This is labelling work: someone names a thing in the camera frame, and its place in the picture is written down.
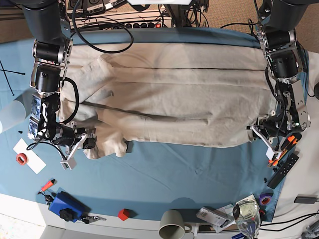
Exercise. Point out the black gripper screen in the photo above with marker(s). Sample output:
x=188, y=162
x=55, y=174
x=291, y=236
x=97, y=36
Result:
x=89, y=142
x=269, y=128

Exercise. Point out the beige T-shirt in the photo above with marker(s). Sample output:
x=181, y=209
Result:
x=180, y=93

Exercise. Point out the orange black utility knife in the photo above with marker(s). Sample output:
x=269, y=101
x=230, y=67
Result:
x=287, y=145

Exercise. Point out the black remote control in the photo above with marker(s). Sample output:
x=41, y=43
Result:
x=283, y=171

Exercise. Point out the orange marker pen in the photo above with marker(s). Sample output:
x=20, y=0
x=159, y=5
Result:
x=47, y=186

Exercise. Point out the white paper sheet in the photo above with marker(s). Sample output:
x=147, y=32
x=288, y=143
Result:
x=35, y=163

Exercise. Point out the blue table cloth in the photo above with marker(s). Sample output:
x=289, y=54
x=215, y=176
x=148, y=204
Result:
x=151, y=177

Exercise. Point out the blue box with knob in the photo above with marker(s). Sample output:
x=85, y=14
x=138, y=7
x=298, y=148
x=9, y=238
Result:
x=67, y=207

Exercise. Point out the red tape roll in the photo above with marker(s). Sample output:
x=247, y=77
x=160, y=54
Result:
x=21, y=159

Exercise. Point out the purple tape roll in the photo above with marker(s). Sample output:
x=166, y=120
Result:
x=265, y=198

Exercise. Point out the black power adapter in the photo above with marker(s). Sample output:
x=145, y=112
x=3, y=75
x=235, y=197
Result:
x=305, y=199

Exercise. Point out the key bunch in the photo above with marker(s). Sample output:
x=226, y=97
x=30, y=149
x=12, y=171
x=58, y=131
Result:
x=92, y=219

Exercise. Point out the red cube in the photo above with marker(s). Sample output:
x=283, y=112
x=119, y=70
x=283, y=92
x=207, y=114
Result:
x=123, y=214

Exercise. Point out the frosted plastic cup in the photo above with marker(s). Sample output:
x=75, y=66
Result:
x=12, y=115

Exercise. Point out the clear wine glass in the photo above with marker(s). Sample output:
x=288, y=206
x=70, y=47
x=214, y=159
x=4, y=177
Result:
x=247, y=217

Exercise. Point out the packaged white device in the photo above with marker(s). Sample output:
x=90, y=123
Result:
x=216, y=218

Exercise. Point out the grey ceramic mug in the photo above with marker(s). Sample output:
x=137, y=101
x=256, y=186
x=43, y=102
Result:
x=172, y=225

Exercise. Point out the white power strip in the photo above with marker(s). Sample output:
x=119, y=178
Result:
x=130, y=17

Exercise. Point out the white wrist camera screen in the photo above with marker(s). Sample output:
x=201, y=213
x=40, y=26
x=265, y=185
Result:
x=68, y=164
x=271, y=153

